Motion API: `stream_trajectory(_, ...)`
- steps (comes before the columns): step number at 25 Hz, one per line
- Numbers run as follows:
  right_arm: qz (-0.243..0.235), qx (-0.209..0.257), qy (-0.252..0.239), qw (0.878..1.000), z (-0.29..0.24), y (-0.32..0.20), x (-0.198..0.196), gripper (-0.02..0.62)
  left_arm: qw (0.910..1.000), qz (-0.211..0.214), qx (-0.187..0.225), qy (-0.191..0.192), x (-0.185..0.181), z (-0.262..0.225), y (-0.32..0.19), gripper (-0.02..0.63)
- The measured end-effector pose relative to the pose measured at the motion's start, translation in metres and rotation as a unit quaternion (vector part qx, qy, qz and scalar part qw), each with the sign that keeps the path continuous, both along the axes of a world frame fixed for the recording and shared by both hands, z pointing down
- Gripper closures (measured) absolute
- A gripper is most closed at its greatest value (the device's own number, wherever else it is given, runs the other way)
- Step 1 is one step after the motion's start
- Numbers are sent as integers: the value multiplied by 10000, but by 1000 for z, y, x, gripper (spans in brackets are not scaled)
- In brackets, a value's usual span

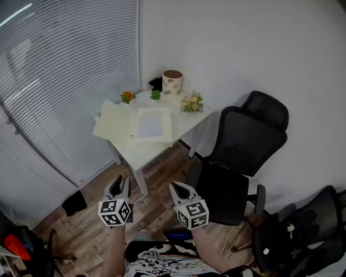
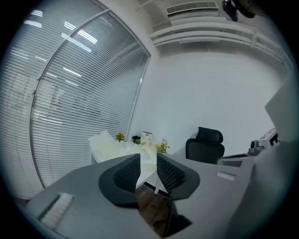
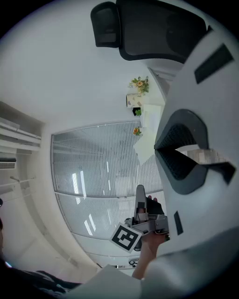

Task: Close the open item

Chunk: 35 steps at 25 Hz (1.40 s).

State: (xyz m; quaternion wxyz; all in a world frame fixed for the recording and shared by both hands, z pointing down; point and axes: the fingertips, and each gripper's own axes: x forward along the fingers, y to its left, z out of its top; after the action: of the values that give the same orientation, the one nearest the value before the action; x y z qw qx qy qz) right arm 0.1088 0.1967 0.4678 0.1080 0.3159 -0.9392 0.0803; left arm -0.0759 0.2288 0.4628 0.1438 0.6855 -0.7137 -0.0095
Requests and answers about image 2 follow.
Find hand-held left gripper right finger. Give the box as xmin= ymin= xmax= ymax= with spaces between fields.
xmin=156 ymin=153 xmax=201 ymax=201

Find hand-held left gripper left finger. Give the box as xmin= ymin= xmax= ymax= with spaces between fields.
xmin=98 ymin=153 xmax=141 ymax=207

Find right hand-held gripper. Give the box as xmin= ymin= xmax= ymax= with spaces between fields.
xmin=216 ymin=127 xmax=281 ymax=168

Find white table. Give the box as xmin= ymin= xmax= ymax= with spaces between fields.
xmin=90 ymin=140 xmax=169 ymax=196

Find yellow flower bouquet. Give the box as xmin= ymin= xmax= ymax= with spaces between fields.
xmin=154 ymin=137 xmax=171 ymax=154

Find black office chair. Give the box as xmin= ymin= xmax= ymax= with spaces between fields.
xmin=185 ymin=127 xmax=226 ymax=165

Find white box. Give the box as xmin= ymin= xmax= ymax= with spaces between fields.
xmin=140 ymin=131 xmax=154 ymax=147

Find window blinds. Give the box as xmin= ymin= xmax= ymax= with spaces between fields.
xmin=0 ymin=0 xmax=151 ymax=200

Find white ceiling pipes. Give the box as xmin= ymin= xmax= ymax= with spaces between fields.
xmin=149 ymin=22 xmax=292 ymax=68

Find person's head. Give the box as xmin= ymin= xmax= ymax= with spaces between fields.
xmin=238 ymin=0 xmax=257 ymax=19

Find white air vent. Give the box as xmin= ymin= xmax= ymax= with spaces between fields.
xmin=165 ymin=1 xmax=219 ymax=17

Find black head-worn camera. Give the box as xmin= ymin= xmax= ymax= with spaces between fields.
xmin=221 ymin=0 xmax=239 ymax=22

